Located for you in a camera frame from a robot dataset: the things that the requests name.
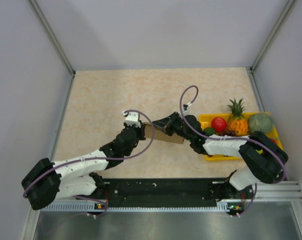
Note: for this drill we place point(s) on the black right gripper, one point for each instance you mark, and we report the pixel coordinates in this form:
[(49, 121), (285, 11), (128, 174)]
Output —
[(166, 123)]

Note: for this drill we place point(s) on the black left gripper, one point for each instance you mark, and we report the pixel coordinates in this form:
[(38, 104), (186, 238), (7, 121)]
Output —
[(140, 130)]

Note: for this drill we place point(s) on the brown cardboard box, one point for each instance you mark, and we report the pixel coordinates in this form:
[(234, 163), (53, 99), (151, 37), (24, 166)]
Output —
[(160, 135)]

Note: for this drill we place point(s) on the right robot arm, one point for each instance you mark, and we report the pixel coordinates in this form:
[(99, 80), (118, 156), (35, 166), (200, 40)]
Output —
[(263, 158)]

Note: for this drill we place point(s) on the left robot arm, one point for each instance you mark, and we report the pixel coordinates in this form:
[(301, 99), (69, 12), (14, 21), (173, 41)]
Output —
[(49, 180)]

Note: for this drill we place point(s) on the yellow plastic tray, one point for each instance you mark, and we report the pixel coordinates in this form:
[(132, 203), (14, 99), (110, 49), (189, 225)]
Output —
[(206, 120)]

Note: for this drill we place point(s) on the green lime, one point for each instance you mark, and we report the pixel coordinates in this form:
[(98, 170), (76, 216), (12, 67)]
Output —
[(209, 131)]

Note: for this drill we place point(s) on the red apple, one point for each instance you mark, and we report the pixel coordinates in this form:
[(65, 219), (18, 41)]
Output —
[(219, 124)]

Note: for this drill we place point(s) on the purple grape bunch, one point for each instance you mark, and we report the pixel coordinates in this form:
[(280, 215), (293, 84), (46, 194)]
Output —
[(230, 133)]

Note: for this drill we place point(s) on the orange pineapple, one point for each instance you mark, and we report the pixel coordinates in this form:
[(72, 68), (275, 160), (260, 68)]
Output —
[(236, 121)]

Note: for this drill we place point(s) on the green melon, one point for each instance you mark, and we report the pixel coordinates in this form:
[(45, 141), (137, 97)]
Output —
[(261, 122)]

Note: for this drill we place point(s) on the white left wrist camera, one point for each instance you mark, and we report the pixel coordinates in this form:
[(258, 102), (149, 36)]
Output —
[(132, 119)]

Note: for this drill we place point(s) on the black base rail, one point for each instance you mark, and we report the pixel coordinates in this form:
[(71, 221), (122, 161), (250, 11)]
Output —
[(168, 192)]

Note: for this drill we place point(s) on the right aluminium frame post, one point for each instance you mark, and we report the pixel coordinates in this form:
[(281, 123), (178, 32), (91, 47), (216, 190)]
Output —
[(284, 14)]

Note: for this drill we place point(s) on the aluminium frame post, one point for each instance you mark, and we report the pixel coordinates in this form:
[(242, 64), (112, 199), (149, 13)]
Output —
[(51, 36), (284, 14)]

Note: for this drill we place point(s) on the left aluminium frame post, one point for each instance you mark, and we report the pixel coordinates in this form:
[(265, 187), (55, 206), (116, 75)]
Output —
[(51, 36)]

